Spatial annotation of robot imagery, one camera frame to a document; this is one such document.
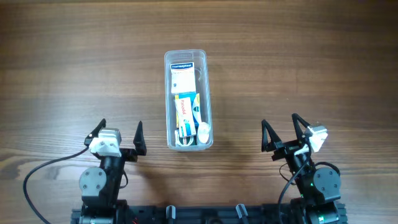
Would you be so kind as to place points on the white spray bottle clear cap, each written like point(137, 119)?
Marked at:
point(203, 133)

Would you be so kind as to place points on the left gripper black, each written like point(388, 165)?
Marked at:
point(127, 152)

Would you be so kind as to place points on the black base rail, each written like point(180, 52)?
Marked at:
point(264, 214)

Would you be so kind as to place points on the clear plastic container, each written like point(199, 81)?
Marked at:
point(198, 57)

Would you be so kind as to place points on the white Panadol box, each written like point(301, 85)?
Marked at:
point(185, 117)

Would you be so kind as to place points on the green Zam-Buk box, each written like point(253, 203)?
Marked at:
point(184, 142)

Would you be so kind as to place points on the Hansaplast plaster box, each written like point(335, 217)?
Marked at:
point(183, 78)

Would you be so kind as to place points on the blue yellow VapoDrops box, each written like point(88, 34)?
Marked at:
point(195, 102)

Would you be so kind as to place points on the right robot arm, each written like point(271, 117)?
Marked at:
point(312, 193)

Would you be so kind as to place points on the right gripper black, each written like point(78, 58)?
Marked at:
point(286, 147)

